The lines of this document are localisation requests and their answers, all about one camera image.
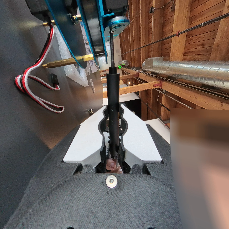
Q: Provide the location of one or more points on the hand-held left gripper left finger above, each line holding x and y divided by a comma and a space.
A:
82, 143

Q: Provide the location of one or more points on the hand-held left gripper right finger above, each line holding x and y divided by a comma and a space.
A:
141, 143

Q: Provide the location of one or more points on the black electric screwdriver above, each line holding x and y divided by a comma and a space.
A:
112, 98

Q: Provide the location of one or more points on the blue toy robot arm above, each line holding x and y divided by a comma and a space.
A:
62, 21

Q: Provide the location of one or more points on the grey desk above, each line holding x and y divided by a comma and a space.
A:
26, 125

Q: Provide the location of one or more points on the person's right hand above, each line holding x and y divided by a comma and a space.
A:
111, 165

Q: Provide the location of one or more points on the white table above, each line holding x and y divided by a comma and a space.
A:
157, 128
121, 99

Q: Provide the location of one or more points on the white printed sticker sheet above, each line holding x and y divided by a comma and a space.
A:
93, 66
92, 85

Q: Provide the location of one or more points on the white foam block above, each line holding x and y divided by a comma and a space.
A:
77, 77

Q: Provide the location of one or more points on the black ceiling rod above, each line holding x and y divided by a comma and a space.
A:
196, 26

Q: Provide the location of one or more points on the red beam bracket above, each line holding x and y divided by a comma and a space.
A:
157, 84

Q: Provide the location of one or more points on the silver ventilation duct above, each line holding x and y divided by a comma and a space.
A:
187, 71

